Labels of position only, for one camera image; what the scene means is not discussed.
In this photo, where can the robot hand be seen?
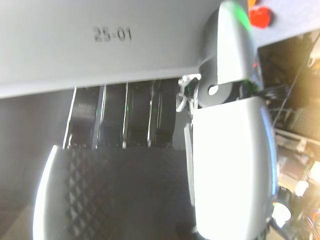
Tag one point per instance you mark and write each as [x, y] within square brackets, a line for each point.
[232, 162]

